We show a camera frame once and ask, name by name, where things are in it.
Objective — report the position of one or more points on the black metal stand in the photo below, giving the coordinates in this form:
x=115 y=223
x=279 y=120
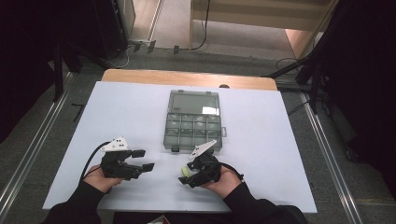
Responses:
x=314 y=81
x=58 y=71

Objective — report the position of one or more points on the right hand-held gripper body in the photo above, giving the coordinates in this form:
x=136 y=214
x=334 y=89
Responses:
x=210 y=168

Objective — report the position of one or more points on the person's right hand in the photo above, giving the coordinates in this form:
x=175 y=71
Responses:
x=225 y=185

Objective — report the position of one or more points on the light green plastic clip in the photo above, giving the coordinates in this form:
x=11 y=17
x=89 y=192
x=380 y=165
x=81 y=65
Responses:
x=185 y=171

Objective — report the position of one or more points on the person's left hand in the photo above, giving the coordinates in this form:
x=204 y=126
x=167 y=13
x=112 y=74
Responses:
x=96 y=180

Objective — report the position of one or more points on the grey cabinet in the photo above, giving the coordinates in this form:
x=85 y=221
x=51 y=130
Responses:
x=126 y=15

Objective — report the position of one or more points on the white packet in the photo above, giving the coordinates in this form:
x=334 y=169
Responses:
x=160 y=220

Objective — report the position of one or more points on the metal floor rail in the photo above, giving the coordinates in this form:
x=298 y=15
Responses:
x=31 y=155
x=330 y=161

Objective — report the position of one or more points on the wooden table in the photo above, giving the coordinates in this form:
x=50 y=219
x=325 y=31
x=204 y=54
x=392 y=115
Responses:
x=186 y=77

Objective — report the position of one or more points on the light wooden furniture frame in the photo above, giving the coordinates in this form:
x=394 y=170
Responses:
x=264 y=12

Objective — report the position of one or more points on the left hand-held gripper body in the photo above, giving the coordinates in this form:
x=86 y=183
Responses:
x=115 y=165

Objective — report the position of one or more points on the power strip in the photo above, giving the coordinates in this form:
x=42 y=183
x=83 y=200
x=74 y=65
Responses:
x=141 y=44

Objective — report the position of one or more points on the transparent grey compartment storage box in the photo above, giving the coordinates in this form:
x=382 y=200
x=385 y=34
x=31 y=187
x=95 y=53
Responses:
x=193 y=137

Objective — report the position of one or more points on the black curtain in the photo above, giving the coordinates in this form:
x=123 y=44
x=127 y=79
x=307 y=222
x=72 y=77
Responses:
x=367 y=77
x=25 y=46

